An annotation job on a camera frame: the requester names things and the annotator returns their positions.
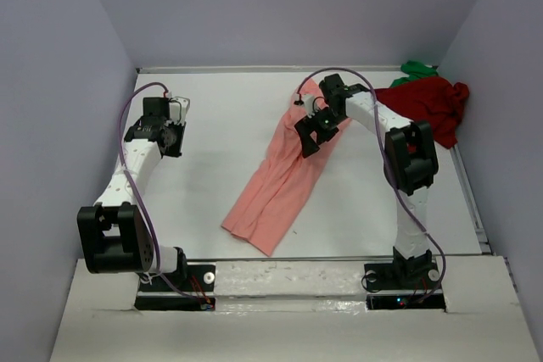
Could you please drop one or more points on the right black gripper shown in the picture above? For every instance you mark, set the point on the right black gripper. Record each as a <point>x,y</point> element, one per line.
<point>314,127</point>

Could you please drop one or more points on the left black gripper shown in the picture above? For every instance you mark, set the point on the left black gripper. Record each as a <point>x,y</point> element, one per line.
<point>175,142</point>

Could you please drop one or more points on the pink t shirt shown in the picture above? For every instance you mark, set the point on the pink t shirt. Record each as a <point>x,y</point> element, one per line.
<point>277,192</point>

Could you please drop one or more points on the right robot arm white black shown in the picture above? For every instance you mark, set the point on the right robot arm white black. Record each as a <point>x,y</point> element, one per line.
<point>410,165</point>

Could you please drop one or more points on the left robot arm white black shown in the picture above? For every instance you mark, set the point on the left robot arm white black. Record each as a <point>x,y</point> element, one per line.
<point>116,233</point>

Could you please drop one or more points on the green t shirt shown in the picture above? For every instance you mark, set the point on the green t shirt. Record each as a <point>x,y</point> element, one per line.
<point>413,71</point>

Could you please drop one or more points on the red t shirt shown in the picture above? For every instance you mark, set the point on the red t shirt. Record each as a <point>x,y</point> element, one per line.
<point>433,99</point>

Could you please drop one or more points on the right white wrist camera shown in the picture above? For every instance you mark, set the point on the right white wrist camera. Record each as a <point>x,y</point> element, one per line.
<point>310,103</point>

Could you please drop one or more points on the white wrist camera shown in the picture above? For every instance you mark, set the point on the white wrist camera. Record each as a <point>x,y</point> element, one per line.
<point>179,107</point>
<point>310,103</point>

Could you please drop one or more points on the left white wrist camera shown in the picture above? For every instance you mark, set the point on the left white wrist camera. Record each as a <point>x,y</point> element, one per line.
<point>179,107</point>

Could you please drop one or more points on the aluminium rail back edge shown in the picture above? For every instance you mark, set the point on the aluminium rail back edge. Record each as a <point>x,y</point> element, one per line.
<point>226,69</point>

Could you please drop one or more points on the aluminium rail front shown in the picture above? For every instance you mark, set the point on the aluminium rail front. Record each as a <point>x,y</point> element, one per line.
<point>374,258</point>

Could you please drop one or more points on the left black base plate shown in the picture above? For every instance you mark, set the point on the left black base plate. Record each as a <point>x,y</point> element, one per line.
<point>194,293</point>

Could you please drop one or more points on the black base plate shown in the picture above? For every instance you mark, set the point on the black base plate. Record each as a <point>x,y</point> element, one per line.
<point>194,293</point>
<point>386,291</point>

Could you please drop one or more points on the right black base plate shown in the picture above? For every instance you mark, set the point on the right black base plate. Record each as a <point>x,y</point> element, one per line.
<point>386,291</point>

